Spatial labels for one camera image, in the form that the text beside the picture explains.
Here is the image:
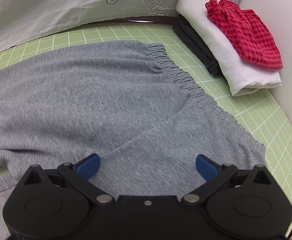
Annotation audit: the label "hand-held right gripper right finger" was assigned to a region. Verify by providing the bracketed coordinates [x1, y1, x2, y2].
[182, 154, 274, 205]

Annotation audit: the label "white folded cloth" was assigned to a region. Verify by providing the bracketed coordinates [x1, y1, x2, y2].
[176, 0, 282, 97]

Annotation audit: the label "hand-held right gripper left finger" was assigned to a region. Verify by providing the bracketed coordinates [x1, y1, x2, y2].
[21, 154, 114, 205]

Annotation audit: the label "black folded cloth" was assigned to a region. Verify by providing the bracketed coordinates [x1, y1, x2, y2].
[173, 15, 222, 76]

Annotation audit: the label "grey carrot print sheet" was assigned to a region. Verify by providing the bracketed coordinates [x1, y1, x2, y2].
[0, 0, 244, 55]

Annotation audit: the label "red checked shorts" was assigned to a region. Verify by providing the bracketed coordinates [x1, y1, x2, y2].
[205, 0, 283, 71]

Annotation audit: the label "green grid mat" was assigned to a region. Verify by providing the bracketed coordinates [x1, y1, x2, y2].
[0, 21, 292, 240]

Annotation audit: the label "grey sweatpants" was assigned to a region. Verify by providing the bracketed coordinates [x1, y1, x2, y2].
[0, 40, 267, 240]

